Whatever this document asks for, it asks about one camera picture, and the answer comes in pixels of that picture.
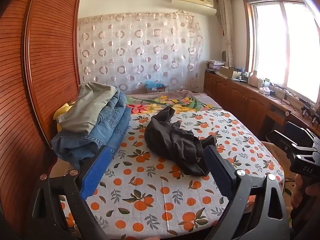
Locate circle pattern sheer curtain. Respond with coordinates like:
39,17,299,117
77,11,204,97

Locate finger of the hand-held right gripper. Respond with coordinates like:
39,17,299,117
285,121,320,147
266,129,313,156

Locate stack of papers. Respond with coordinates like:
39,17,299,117
206,60,226,72

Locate long wooden cabinet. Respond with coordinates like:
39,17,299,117
204,70,320,143

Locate open cardboard box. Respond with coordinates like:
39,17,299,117
216,66,242,79

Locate khaki folded pants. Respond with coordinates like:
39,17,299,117
57,82,118,133

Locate black pants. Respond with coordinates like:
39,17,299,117
144,106,217,177

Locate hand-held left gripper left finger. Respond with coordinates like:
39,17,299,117
25,144,115,240

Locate orange fruit print bed sheet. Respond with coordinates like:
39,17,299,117
59,109,285,240

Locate yellow plush toy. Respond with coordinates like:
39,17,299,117
54,101,76,132

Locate white air conditioner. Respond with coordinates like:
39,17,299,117
171,0,217,15

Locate folded blue jeans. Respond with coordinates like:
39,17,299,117
99,90,128,140
51,106,131,168

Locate person's right hand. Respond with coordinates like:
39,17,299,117
292,174,320,204

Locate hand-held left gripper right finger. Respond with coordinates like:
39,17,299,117
202,144,290,240

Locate window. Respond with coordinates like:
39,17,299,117
244,0,320,105

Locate small cardboard box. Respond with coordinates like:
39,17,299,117
146,85,167,94

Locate floral blanket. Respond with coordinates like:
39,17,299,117
125,89,294,200

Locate white window curtain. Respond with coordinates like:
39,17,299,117
217,0,235,68

